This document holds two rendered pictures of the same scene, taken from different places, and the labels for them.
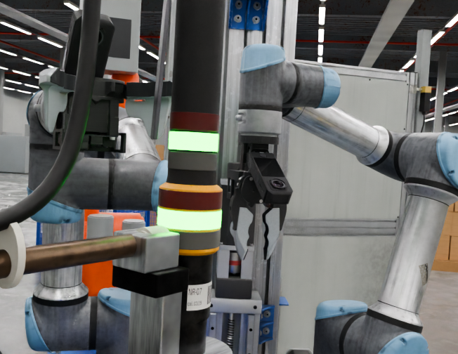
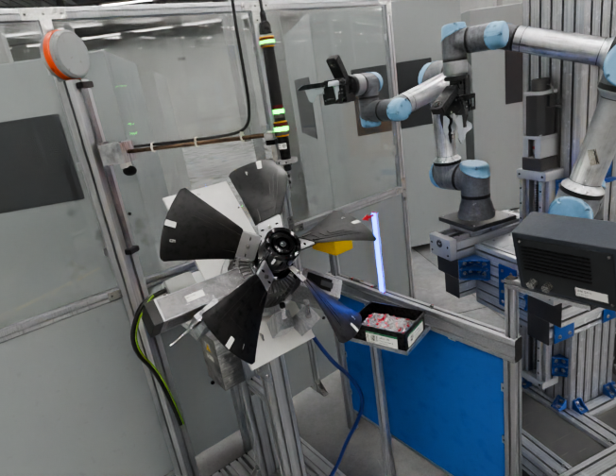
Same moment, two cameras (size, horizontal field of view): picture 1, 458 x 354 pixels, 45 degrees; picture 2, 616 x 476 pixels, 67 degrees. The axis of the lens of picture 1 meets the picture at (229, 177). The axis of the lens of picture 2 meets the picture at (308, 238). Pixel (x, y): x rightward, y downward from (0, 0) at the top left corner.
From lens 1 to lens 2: 137 cm
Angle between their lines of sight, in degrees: 73
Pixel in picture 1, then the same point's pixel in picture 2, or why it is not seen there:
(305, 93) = (472, 45)
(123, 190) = (379, 113)
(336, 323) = not seen: hidden behind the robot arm
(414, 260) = (585, 146)
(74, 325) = (445, 176)
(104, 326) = (456, 178)
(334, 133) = (553, 54)
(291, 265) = not seen: outside the picture
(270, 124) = (449, 70)
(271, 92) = (448, 52)
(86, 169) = (369, 106)
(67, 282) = (442, 154)
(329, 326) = not seen: hidden behind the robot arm
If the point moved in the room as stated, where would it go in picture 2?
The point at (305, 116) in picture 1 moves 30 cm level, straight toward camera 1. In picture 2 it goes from (522, 48) to (432, 62)
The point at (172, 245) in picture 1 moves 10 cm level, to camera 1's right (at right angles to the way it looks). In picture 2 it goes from (270, 135) to (279, 136)
